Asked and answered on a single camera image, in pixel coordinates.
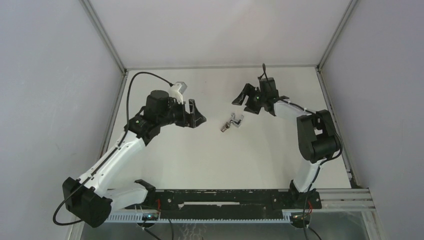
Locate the aluminium frame rail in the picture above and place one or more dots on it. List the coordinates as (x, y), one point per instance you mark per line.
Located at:
(346, 200)

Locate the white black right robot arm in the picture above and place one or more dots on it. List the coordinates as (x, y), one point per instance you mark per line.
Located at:
(318, 140)

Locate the chrome water faucet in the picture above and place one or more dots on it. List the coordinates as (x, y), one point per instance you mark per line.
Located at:
(236, 120)

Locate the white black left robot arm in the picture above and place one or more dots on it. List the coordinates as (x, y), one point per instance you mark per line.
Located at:
(89, 197)

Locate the threaded metal pipe fitting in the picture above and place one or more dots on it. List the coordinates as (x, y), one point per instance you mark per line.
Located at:
(225, 127)

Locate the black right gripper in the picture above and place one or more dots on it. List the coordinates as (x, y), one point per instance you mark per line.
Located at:
(251, 90)

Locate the white slotted cable duct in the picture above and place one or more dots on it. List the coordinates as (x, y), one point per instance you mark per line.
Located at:
(139, 217)

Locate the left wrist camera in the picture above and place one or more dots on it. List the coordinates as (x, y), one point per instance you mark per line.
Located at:
(177, 90)

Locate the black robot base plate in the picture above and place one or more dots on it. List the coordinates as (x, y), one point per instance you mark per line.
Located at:
(228, 203)

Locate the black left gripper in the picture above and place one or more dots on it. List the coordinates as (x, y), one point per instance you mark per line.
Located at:
(192, 120)

